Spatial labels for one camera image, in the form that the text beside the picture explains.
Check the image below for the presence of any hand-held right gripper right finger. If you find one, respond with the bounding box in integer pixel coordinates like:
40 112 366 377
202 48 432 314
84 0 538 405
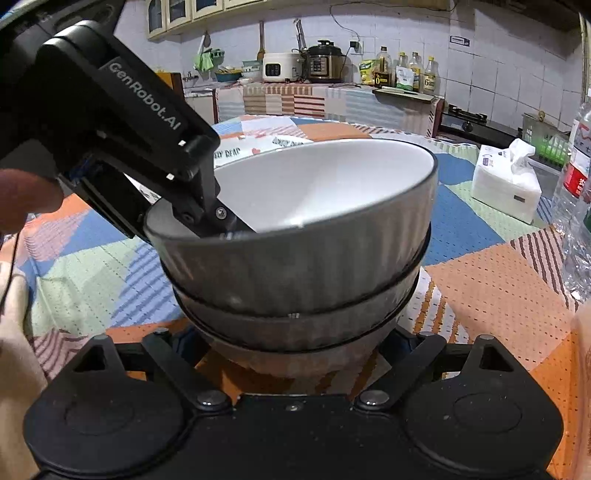
355 330 515 411

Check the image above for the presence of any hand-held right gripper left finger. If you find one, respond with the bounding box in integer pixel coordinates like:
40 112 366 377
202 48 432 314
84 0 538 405
73 330 232 412

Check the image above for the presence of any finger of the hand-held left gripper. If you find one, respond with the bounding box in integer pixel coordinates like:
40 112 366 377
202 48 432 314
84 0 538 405
58 154 151 240
172 136 254 239

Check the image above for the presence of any white ribbed bowl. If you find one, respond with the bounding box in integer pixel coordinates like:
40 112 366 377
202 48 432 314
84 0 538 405
144 137 439 311
159 226 432 348
173 272 421 380

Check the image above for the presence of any person's left forearm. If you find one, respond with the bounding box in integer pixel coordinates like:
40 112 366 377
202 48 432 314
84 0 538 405
0 261 51 418

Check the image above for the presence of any person's left hand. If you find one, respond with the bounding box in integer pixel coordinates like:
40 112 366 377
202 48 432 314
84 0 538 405
0 167 64 232

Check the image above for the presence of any brown wooden chair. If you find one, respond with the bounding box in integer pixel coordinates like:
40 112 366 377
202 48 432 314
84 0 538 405
157 69 185 99

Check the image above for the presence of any green hanging cloth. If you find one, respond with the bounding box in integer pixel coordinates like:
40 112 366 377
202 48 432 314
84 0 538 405
194 48 225 72

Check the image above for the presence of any patchwork counter cover cloth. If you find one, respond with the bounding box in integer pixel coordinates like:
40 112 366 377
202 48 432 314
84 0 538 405
213 84 446 134

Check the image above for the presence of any white rice cooker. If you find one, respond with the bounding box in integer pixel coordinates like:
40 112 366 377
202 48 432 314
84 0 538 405
262 52 303 84

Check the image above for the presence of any black steel pressure cooker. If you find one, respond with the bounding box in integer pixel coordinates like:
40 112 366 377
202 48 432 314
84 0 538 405
305 40 345 84

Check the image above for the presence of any white tissue pack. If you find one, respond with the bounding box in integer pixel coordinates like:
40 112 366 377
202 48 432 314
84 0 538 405
470 138 543 224

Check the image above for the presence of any red label water bottle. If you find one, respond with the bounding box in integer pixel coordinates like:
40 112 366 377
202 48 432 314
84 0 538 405
551 90 591 305

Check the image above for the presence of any yellow cooking oil bottle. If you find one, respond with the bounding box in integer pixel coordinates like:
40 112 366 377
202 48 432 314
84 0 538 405
409 52 424 90
394 52 413 90
422 56 439 95

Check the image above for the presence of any black gas stove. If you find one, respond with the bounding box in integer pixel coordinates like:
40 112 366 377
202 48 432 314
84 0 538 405
438 104 518 148

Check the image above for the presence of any green plastic basket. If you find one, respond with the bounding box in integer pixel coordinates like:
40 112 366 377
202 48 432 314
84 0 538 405
522 112 573 164

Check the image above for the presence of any cream wall cabinet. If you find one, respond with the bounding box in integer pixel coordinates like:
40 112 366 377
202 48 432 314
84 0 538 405
147 0 451 43

